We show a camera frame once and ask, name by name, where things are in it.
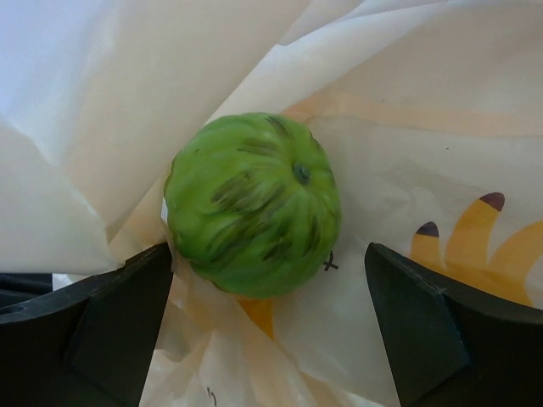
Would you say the green ribbed fake fruit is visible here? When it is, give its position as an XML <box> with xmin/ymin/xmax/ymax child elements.
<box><xmin>164</xmin><ymin>112</ymin><xmax>342</xmax><ymax>299</ymax></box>

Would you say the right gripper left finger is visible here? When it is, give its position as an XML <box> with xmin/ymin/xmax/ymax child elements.
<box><xmin>1</xmin><ymin>243</ymin><xmax>173</xmax><ymax>406</ymax></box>

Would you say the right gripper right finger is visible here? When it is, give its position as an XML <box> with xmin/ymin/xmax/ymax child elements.
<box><xmin>365</xmin><ymin>243</ymin><xmax>542</xmax><ymax>407</ymax></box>

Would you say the translucent plastic bag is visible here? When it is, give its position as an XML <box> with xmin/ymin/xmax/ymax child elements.
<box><xmin>1</xmin><ymin>1</ymin><xmax>542</xmax><ymax>406</ymax></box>

